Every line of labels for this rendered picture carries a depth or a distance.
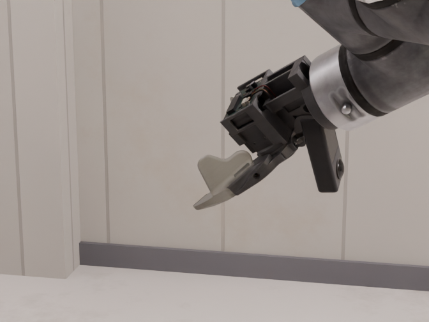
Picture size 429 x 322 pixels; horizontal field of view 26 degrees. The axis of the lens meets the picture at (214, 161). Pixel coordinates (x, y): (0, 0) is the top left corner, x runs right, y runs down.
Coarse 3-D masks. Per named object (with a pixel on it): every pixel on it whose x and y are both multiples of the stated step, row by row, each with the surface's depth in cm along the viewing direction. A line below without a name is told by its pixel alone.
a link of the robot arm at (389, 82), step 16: (400, 48) 89; (416, 48) 90; (352, 64) 95; (368, 64) 92; (384, 64) 91; (400, 64) 91; (416, 64) 91; (352, 80) 95; (368, 80) 94; (384, 80) 94; (400, 80) 93; (416, 80) 92; (352, 96) 96; (368, 96) 95; (384, 96) 95; (400, 96) 95; (416, 96) 95; (368, 112) 97; (384, 112) 98
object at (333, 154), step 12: (300, 120) 104; (312, 120) 103; (312, 132) 104; (324, 132) 104; (312, 144) 106; (324, 144) 105; (336, 144) 109; (312, 156) 107; (324, 156) 106; (336, 156) 109; (312, 168) 108; (324, 168) 107; (336, 168) 109; (324, 180) 109; (336, 180) 109; (324, 192) 110
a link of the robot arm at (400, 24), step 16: (352, 0) 81; (368, 0) 73; (384, 0) 73; (400, 0) 72; (416, 0) 72; (368, 16) 80; (384, 16) 75; (400, 16) 74; (416, 16) 74; (368, 32) 83; (384, 32) 80; (400, 32) 78; (416, 32) 76
